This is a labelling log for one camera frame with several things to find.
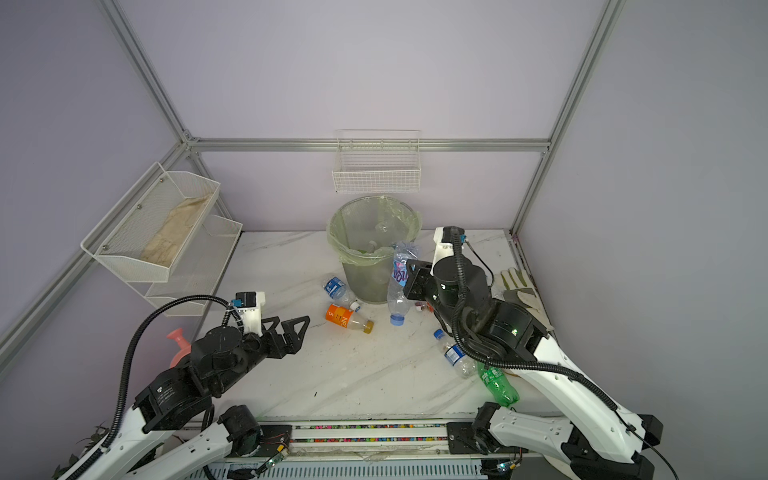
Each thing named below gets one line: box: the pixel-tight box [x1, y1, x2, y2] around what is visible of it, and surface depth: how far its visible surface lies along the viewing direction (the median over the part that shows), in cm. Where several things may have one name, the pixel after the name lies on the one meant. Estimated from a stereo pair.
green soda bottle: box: [477, 361, 520, 407], surface depth 80 cm
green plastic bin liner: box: [326, 195, 422, 266], surface depth 95 cm
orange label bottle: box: [325, 304, 375, 334], surface depth 93 cm
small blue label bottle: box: [434, 329, 478, 379], surface depth 85 cm
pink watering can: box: [166, 328, 192, 368], surface depth 81 cm
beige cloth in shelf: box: [140, 194, 213, 267], surface depth 81 cm
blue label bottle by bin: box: [322, 276, 361, 313], surface depth 100 cm
